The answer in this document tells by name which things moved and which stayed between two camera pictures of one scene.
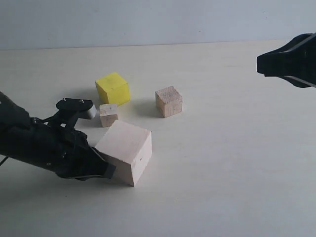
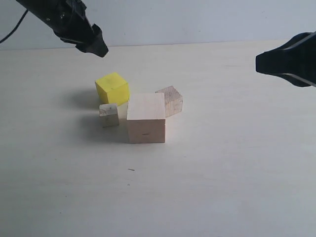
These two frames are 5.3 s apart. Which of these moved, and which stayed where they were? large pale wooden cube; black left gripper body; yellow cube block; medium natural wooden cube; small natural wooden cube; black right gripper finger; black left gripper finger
Moved: black left gripper body; black left gripper finger; large pale wooden cube
Stayed: yellow cube block; medium natural wooden cube; black right gripper finger; small natural wooden cube
